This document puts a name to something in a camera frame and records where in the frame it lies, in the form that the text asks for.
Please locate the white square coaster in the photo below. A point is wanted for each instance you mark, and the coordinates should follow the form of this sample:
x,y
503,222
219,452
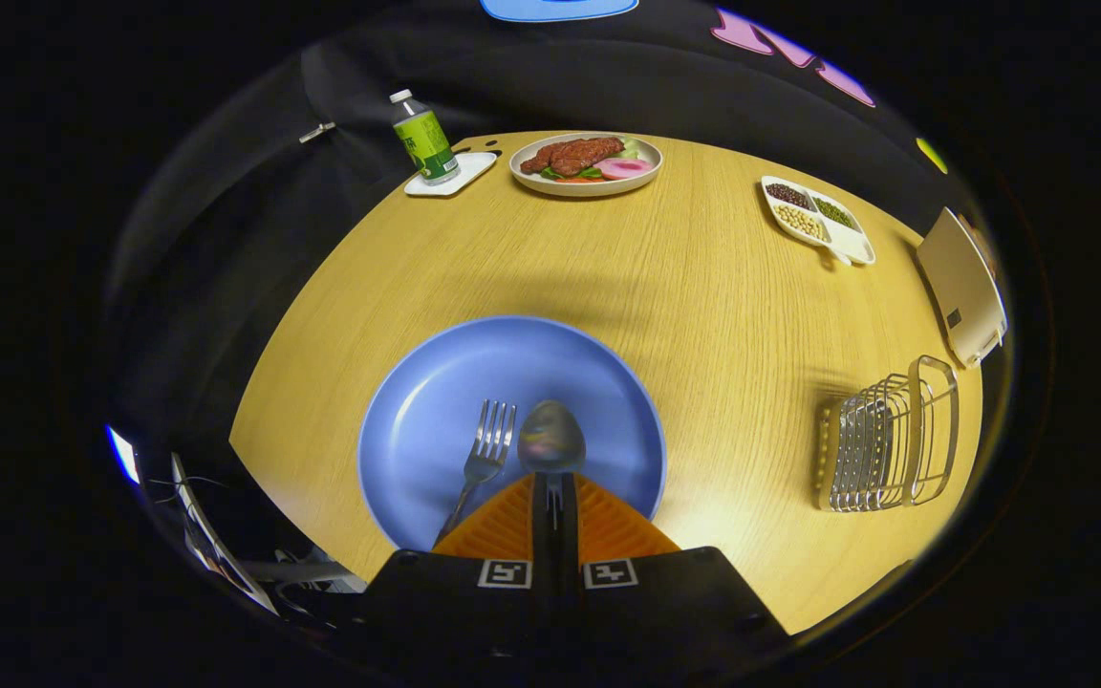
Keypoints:
x,y
469,170

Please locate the white toaster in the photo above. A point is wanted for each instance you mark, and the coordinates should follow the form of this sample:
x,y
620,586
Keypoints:
x,y
961,282

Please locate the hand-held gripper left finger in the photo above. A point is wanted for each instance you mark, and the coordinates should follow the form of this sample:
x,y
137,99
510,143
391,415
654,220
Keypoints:
x,y
455,602

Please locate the blue plate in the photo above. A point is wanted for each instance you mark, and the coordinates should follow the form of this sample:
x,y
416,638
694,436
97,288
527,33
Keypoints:
x,y
436,401

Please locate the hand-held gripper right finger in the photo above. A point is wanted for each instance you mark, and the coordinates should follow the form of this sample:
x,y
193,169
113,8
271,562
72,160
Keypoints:
x,y
665,602

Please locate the silver metal clip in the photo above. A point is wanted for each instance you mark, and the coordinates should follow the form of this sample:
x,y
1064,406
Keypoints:
x,y
317,132

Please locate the white plate of meat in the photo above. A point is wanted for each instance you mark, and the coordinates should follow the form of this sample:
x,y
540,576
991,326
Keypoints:
x,y
579,162

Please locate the green label drink bottle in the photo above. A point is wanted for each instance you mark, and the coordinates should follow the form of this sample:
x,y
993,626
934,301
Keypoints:
x,y
424,143

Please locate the computer monitor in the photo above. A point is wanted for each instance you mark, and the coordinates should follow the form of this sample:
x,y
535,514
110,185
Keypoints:
x,y
122,454

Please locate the white office chair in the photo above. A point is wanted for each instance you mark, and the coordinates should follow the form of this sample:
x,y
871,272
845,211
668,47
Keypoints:
x,y
216,549

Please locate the white divided bean dish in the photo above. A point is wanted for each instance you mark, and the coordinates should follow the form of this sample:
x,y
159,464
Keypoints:
x,y
813,218

